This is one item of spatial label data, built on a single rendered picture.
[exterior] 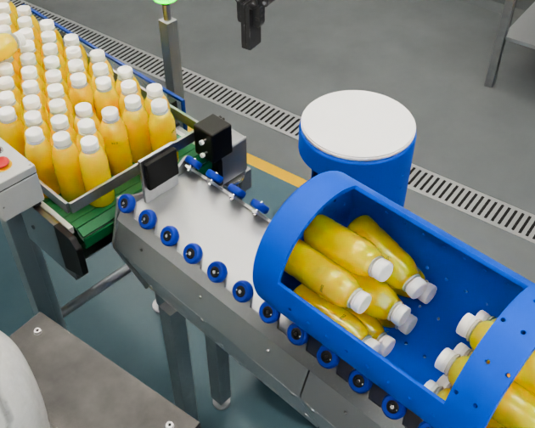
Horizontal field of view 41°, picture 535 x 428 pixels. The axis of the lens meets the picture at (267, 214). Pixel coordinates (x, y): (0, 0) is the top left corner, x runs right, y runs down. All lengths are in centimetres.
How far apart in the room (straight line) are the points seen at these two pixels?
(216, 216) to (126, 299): 114
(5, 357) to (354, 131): 105
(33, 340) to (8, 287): 163
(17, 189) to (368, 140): 79
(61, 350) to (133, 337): 138
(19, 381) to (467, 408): 62
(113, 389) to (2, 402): 28
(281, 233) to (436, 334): 37
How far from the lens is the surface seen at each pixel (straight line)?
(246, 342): 148
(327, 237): 128
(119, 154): 176
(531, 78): 404
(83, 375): 118
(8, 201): 158
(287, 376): 143
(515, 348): 108
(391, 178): 170
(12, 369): 92
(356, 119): 174
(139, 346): 257
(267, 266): 123
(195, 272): 152
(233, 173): 200
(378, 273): 122
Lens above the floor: 205
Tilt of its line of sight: 44 degrees down
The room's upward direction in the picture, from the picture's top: straight up
